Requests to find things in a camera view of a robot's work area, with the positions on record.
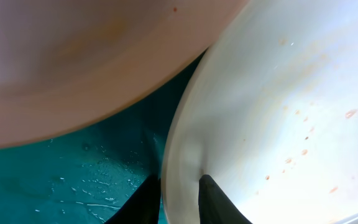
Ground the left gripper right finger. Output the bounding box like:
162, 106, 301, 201
198, 174, 252, 224

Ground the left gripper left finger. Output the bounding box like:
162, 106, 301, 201
105, 175, 161, 224

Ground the white plate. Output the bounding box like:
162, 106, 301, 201
0, 0, 246, 148
162, 0, 358, 223

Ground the teal plastic tray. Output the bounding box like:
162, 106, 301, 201
0, 59, 200, 224

